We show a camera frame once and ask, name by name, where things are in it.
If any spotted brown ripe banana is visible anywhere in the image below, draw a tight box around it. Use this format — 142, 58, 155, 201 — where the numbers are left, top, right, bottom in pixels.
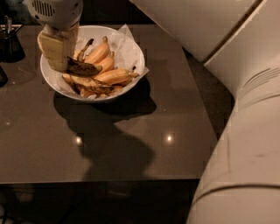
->
66, 57, 102, 76

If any white paper bowl liner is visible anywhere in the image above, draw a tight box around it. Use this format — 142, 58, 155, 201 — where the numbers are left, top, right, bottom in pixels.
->
55, 24, 150, 100

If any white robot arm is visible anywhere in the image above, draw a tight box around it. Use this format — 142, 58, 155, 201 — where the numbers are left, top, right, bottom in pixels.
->
129, 0, 280, 224

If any yellow-orange banana top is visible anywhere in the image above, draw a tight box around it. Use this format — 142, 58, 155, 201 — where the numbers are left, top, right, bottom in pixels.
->
85, 36, 110, 64

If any white ceramic bowl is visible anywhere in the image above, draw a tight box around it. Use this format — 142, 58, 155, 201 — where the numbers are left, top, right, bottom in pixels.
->
40, 25, 148, 103

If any orange banana middle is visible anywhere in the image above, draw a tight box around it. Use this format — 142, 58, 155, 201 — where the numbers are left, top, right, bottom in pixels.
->
99, 52, 115, 74

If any yellow banana right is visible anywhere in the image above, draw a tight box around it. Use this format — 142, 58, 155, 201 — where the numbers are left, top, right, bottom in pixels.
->
94, 68, 138, 85

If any dark mesh pen holder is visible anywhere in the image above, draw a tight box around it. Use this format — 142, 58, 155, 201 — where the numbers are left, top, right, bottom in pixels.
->
0, 16, 25, 63

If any dark round object left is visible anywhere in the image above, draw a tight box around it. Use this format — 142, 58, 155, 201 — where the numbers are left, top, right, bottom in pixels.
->
0, 66, 8, 88

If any long spotted banana left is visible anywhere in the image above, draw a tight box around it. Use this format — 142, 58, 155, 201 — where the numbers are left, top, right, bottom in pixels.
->
62, 73, 113, 94

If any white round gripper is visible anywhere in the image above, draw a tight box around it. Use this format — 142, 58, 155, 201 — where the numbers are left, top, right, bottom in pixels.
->
23, 0, 83, 73

